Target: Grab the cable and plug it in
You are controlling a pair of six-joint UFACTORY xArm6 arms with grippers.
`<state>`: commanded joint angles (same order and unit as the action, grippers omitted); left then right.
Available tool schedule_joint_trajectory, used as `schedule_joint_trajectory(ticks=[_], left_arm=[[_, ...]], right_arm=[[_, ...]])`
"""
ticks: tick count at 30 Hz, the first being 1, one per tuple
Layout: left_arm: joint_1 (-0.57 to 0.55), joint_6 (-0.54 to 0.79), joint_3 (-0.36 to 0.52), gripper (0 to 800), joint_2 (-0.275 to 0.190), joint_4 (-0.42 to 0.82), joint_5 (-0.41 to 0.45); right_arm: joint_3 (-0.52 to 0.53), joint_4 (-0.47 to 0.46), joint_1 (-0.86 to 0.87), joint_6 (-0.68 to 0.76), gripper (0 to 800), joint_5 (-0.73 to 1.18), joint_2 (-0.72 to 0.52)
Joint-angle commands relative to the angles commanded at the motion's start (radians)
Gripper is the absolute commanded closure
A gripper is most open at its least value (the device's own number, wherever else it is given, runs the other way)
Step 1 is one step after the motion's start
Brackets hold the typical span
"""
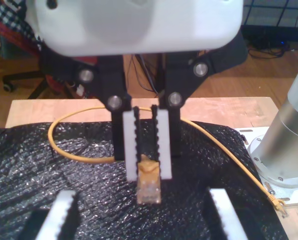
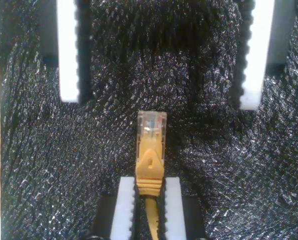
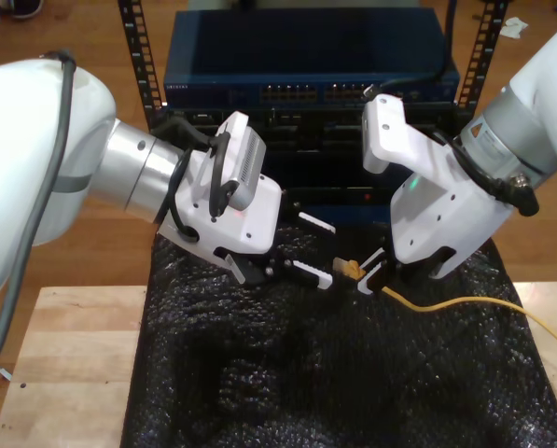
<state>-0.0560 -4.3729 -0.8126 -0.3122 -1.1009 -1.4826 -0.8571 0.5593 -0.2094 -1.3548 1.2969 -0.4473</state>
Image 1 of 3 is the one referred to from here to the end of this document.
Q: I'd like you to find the yellow network cable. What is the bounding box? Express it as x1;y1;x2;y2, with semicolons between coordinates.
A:
48;106;291;220

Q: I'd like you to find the black bubble wrap mat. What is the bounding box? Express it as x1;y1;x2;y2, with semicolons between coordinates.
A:
0;119;289;240

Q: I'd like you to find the black office chair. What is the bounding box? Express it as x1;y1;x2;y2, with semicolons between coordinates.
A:
0;32;64;101

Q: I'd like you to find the plaid checked cloth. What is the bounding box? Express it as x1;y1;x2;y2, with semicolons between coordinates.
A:
0;0;43;58

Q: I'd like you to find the black floor cable bundle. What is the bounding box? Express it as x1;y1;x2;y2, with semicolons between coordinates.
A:
246;26;298;61

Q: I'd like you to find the black wire mesh fence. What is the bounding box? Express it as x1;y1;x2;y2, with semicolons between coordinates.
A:
242;0;298;28

